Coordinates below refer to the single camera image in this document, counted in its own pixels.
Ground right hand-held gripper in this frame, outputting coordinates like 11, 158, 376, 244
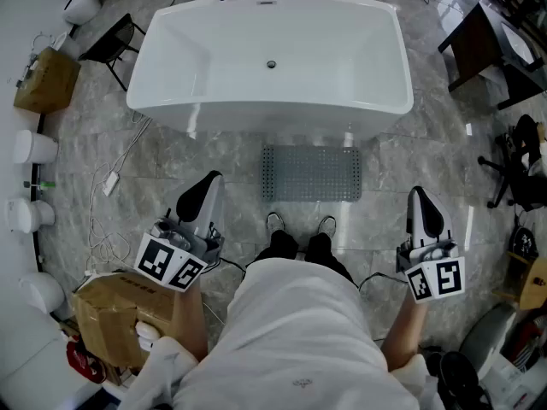
395, 184, 467, 305

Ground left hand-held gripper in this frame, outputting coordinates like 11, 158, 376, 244
133, 170, 226, 293

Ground grey bath mat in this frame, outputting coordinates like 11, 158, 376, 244
260, 144, 363, 203

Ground white bathtub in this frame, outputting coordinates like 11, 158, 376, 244
126, 0, 415, 141

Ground person's left forearm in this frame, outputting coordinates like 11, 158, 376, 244
172, 278, 210, 362

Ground person's right forearm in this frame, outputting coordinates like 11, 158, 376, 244
379, 299, 429, 372

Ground grey marble floor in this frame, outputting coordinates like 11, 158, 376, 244
36, 0, 547, 401

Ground person's left shoe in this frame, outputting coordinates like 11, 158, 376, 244
265, 211, 286, 235

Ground person's shoe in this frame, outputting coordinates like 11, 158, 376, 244
265, 211, 286, 235
317, 214, 338, 239

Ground person's black trousers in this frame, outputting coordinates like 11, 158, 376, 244
254, 228, 356, 286

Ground person's right shoe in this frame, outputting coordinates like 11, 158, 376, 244
317, 214, 338, 239

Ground black office chair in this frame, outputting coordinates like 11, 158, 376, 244
477, 113, 547, 214

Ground white power adapter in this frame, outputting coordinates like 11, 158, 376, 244
102, 170, 121, 197

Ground yellow wooden chair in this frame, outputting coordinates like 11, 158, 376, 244
491, 249, 547, 312

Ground grey chair seat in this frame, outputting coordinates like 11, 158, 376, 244
458, 302, 519, 380

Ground taped brown cardboard box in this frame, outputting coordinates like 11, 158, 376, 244
71, 270, 181, 372

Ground person's white shirt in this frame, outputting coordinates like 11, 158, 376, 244
118, 257, 448, 410

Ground dark wooden table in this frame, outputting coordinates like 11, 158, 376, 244
437, 1, 547, 111

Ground black folding stool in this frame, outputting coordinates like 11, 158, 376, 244
78, 13, 147, 93

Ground red bag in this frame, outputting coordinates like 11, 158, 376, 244
65, 335, 109, 384

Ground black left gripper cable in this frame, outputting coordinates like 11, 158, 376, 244
206, 255, 248, 282

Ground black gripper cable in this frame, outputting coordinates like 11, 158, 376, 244
356, 270, 408, 293
206, 255, 248, 282

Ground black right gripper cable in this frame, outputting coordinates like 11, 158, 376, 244
356, 270, 408, 293

